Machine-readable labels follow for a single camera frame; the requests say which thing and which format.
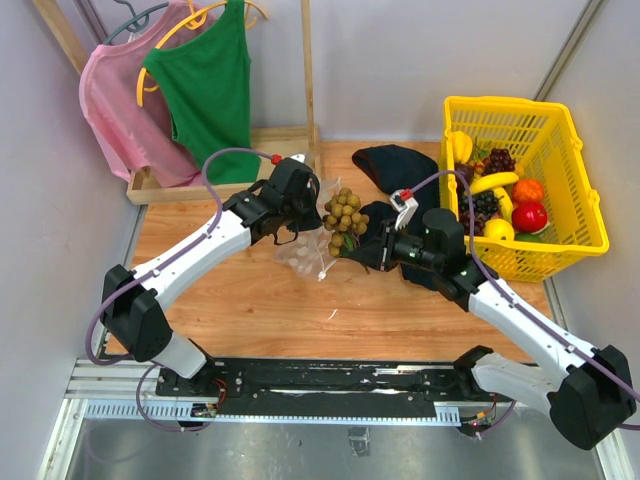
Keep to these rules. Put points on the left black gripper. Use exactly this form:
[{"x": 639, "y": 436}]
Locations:
[{"x": 313, "y": 220}]

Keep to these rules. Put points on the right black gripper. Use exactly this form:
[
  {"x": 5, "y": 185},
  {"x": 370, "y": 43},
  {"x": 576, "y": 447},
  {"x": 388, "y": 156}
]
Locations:
[{"x": 377, "y": 253}]

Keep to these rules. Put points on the brown longan fruit bunch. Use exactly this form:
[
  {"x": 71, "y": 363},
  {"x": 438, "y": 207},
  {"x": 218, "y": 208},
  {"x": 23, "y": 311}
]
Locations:
[{"x": 346, "y": 222}]

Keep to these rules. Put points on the clear zip top bag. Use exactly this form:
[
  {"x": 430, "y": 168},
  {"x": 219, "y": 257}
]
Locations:
[{"x": 308, "y": 256}]

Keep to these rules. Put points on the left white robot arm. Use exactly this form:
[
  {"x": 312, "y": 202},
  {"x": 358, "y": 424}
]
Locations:
[{"x": 135, "y": 301}]

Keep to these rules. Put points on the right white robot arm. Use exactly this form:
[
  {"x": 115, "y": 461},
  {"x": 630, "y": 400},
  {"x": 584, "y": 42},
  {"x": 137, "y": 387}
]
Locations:
[{"x": 586, "y": 392}]

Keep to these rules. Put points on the green tank top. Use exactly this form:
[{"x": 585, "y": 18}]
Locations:
[{"x": 206, "y": 84}]

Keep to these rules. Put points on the wooden clothes rack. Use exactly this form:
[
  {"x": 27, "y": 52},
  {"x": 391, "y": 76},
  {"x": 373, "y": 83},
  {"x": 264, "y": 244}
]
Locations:
[{"x": 143, "y": 189}]

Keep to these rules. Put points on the dark navy cloth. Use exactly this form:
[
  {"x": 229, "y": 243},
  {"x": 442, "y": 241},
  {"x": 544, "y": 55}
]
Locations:
[{"x": 392, "y": 168}]

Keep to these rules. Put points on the black grape bunch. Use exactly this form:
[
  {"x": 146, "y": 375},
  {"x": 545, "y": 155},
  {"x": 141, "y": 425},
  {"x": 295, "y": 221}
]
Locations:
[{"x": 485, "y": 206}]

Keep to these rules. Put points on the yellow lemon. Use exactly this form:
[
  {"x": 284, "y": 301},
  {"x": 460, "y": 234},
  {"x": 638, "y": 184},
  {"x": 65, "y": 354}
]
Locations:
[{"x": 499, "y": 229}]

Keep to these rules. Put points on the yellow banana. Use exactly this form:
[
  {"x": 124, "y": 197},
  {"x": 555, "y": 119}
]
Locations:
[{"x": 496, "y": 183}]

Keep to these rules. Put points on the dark purple grape bunch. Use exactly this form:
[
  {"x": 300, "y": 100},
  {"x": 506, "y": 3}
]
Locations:
[{"x": 500, "y": 161}]

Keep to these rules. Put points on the green lime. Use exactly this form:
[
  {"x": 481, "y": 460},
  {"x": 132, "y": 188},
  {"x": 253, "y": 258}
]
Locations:
[{"x": 528, "y": 237}]

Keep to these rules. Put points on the red apple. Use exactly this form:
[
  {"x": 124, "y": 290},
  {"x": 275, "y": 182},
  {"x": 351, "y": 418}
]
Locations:
[{"x": 529, "y": 217}]

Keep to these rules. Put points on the orange fruit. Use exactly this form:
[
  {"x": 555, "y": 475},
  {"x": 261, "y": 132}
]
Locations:
[{"x": 527, "y": 190}]

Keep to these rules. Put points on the pink shirt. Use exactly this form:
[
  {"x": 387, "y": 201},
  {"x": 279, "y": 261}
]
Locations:
[{"x": 134, "y": 137}]

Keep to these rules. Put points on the yellow plastic basket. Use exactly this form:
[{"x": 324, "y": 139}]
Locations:
[{"x": 541, "y": 136}]

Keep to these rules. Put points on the grey clothes hanger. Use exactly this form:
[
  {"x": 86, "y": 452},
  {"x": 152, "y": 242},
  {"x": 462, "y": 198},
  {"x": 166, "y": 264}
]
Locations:
[{"x": 137, "y": 22}]

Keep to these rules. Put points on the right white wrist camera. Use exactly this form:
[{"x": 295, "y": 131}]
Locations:
[{"x": 405, "y": 205}]

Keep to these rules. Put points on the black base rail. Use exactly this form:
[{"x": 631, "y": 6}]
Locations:
[{"x": 324, "y": 389}]

